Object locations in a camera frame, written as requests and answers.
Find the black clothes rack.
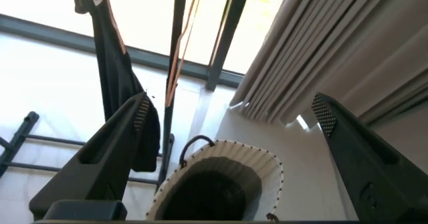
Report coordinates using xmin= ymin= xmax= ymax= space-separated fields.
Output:
xmin=0 ymin=0 xmax=189 ymax=189

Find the beige curtain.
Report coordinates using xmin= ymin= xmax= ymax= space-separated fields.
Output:
xmin=229 ymin=0 xmax=428 ymax=126

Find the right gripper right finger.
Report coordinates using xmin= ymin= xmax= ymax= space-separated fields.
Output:
xmin=311 ymin=92 xmax=428 ymax=222

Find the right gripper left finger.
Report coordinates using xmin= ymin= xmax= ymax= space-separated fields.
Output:
xmin=29 ymin=91 xmax=150 ymax=222

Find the white laundry basket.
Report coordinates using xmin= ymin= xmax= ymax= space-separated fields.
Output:
xmin=145 ymin=135 xmax=285 ymax=222

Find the black garment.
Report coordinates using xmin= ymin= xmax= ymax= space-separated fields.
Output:
xmin=72 ymin=0 xmax=162 ymax=173

